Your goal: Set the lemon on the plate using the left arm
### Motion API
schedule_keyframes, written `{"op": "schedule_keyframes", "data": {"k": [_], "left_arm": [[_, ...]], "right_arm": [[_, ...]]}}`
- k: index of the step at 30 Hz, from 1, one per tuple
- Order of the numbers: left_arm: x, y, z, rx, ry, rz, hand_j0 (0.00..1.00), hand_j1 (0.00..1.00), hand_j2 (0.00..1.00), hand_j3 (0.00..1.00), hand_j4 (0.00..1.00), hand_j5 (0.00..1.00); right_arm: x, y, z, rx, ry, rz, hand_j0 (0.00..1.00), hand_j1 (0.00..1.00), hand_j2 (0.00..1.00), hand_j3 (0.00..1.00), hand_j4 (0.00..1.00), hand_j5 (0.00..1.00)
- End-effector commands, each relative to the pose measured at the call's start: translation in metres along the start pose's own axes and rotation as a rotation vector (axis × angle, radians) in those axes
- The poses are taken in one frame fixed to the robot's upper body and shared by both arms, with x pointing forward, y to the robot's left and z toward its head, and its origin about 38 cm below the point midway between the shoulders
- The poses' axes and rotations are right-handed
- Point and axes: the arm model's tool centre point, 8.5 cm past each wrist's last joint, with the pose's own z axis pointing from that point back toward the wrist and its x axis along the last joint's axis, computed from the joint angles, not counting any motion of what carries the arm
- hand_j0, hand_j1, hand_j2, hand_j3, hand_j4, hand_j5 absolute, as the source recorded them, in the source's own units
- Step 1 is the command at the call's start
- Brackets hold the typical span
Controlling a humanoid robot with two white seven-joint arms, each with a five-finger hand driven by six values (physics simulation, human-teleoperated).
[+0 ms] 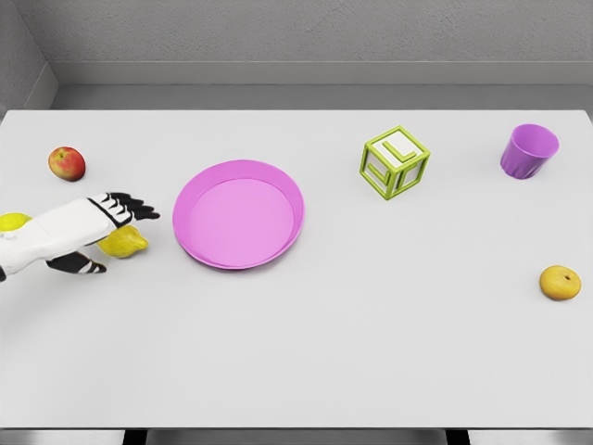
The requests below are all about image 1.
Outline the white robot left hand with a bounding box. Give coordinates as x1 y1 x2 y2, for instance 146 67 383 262
26 192 161 275

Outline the yellow lemon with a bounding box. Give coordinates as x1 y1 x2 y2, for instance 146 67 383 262
96 225 150 260

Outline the pink round plate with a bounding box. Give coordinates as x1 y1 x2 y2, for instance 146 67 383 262
172 159 306 271

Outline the red apple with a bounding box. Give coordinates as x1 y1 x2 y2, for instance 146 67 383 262
47 146 87 183

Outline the round yellow fruit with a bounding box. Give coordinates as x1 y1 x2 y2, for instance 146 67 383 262
0 212 33 233

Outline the green letter block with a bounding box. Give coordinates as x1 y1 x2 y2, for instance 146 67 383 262
358 124 432 201

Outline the purple cup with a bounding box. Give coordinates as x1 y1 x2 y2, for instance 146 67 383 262
499 122 561 181

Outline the yellow-orange round fruit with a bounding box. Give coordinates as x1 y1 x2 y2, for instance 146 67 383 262
538 264 582 302

